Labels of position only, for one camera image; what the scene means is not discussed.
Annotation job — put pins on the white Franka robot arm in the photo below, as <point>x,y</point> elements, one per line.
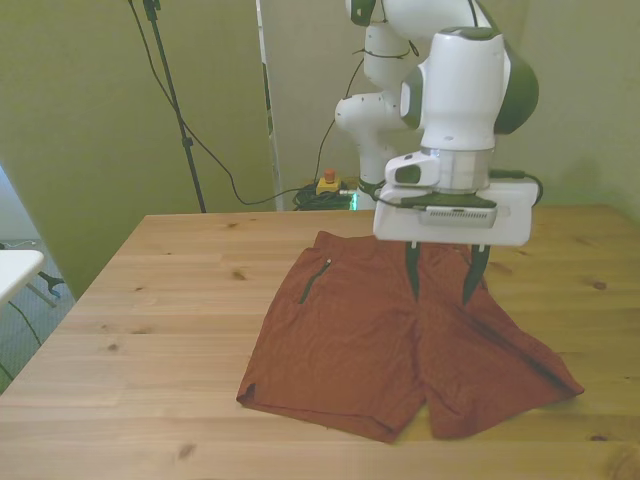
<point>465,90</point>

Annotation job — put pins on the yellow emergency stop box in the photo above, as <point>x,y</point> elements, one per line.
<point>328,186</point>

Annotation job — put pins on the black tripod stand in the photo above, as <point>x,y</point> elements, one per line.
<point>172,95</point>

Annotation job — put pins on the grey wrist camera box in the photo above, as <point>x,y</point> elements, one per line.
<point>457,216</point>

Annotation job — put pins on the white vertical post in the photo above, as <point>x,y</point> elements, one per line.
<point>270,100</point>

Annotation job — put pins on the white side table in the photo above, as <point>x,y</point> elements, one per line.
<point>15,270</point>

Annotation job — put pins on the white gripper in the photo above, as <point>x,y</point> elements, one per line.
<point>450,235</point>

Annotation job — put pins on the black clamp tool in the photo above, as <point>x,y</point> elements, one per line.
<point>52,282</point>

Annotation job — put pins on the rust red shorts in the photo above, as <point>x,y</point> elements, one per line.
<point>340,350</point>

